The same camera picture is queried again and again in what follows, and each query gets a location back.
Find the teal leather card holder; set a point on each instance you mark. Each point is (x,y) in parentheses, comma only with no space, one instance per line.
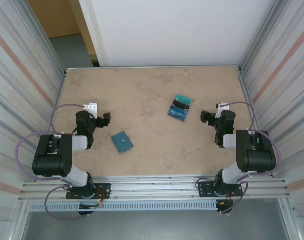
(122,142)

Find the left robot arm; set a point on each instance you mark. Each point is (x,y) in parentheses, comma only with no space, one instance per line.
(52,160)

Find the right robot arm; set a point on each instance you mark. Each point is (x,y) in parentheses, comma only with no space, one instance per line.
(257,155)

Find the clear acrylic card stand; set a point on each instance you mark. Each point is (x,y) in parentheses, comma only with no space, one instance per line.
(180,110)

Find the teal card with white print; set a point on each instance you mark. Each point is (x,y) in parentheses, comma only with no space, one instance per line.
(184,99)

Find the blue card with logo print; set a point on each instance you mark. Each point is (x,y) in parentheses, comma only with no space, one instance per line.
(179,109)

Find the black card with gold lines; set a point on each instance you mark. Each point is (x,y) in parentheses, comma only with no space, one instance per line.
(180,104)

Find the dark blue chip card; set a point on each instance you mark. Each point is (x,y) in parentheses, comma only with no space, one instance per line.
(177,114)

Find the brown wooden door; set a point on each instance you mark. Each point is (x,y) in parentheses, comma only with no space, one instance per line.
(59,17)

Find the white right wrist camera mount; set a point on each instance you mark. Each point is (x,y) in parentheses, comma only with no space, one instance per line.
(220,108)

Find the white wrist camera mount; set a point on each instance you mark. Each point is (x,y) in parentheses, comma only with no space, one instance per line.
(91,107)
(220,108)

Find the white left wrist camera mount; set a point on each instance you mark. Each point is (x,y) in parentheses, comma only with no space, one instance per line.
(91,107)

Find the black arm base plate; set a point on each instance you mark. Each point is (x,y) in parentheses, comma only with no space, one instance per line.
(205,187)
(103,190)

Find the aluminium frame rail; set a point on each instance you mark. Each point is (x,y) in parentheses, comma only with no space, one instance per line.
(154,186)

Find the striped enclosure side panel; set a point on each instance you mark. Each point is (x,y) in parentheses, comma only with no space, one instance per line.
(19,75)
(279,62)

